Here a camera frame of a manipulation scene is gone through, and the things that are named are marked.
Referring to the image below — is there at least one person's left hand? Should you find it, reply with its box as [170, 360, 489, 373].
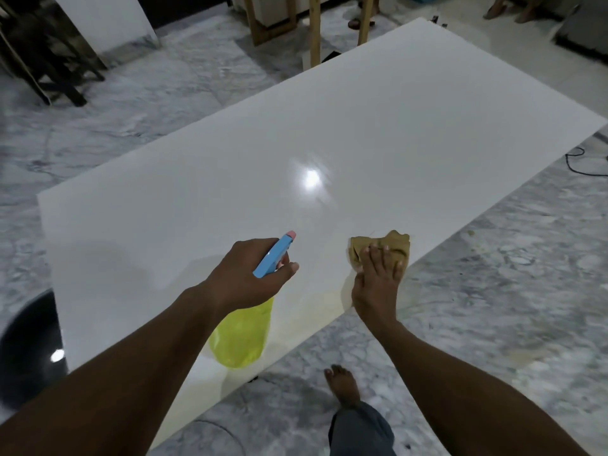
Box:
[204, 237, 300, 324]

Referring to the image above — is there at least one person's right hand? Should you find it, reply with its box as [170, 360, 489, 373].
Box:
[351, 245, 407, 328]

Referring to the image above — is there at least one tan cleaning cloth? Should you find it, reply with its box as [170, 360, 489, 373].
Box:
[349, 231, 411, 272]

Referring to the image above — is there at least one yellow spray bottle blue nozzle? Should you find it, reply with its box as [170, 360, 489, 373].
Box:
[208, 231, 297, 369]

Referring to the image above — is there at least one person's left forearm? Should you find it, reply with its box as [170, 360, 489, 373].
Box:
[0, 280, 218, 456]

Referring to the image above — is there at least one person's right forearm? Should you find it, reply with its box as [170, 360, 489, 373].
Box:
[365, 317, 591, 456]

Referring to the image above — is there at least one person's bare foot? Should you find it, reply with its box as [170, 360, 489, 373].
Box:
[324, 365, 362, 410]

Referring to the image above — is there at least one person's grey trouser leg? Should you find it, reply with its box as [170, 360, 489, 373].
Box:
[328, 401, 397, 456]

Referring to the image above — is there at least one black round object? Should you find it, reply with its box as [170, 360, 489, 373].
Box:
[0, 288, 66, 410]

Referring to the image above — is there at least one white leaning board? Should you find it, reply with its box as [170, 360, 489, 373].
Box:
[51, 0, 160, 68]

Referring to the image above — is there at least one dark grey box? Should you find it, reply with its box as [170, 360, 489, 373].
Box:
[555, 0, 608, 63]

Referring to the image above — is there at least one dark wooden furniture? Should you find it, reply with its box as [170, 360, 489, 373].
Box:
[0, 0, 107, 108]

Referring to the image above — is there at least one thin grey floor cable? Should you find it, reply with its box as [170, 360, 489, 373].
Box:
[189, 418, 249, 456]

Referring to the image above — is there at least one black cable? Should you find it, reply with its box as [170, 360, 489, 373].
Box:
[565, 146, 608, 177]

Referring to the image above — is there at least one light wooden frame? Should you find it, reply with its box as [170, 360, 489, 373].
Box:
[243, 0, 377, 68]

